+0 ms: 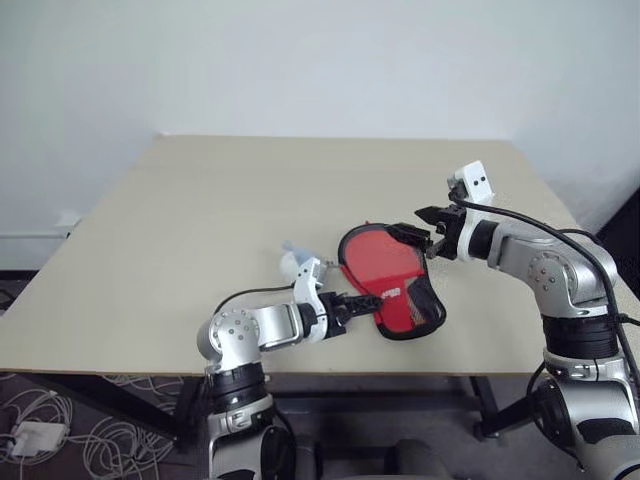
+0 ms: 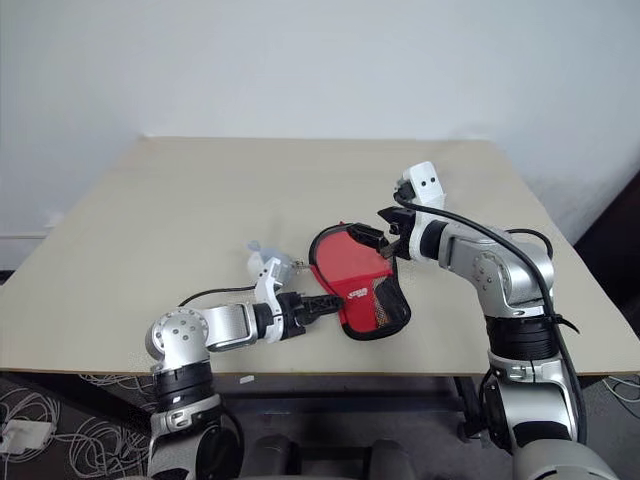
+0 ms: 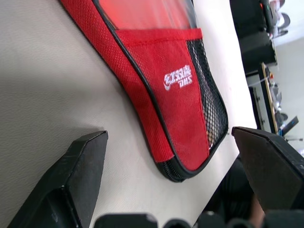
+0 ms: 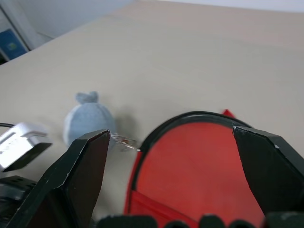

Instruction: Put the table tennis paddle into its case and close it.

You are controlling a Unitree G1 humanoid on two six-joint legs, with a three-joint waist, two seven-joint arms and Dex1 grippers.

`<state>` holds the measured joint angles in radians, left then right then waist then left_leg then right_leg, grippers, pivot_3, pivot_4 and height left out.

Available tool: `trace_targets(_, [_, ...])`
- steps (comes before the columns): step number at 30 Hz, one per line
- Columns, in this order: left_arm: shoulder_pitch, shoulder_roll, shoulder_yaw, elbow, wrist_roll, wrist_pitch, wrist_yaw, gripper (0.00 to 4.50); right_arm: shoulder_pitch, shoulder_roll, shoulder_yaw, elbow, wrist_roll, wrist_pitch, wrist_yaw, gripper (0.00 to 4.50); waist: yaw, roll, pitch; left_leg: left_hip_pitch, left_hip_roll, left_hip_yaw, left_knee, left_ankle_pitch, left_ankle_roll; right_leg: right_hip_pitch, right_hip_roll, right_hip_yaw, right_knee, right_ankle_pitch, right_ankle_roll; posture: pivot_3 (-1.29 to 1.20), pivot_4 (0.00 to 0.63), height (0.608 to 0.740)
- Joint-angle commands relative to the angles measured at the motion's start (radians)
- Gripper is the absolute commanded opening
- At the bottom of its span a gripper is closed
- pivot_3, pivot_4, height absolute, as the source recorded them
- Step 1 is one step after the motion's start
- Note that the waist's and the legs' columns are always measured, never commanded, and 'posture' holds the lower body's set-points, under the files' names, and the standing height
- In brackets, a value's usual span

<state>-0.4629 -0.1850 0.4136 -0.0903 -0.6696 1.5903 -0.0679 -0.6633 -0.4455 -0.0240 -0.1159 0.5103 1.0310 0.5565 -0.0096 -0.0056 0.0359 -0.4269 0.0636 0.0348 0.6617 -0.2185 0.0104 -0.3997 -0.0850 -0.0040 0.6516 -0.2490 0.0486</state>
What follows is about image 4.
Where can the light blue plush toy pendant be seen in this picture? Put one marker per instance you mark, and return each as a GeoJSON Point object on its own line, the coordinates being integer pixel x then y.
{"type": "Point", "coordinates": [88, 116]}

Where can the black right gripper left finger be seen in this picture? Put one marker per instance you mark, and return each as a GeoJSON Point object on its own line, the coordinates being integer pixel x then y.
{"type": "Point", "coordinates": [71, 180]}

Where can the blue box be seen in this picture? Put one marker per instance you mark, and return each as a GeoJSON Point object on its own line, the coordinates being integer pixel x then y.
{"type": "Point", "coordinates": [12, 42]}

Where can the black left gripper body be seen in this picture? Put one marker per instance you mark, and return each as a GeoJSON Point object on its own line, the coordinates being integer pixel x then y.
{"type": "Point", "coordinates": [12, 190]}

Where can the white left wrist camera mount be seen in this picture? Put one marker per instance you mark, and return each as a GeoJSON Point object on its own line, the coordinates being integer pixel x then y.
{"type": "Point", "coordinates": [14, 145]}

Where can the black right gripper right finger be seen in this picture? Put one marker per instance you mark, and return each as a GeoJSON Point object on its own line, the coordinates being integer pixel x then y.
{"type": "Point", "coordinates": [273, 171]}

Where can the red table tennis paddle case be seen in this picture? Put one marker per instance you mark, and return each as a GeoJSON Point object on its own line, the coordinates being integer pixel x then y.
{"type": "Point", "coordinates": [190, 161]}

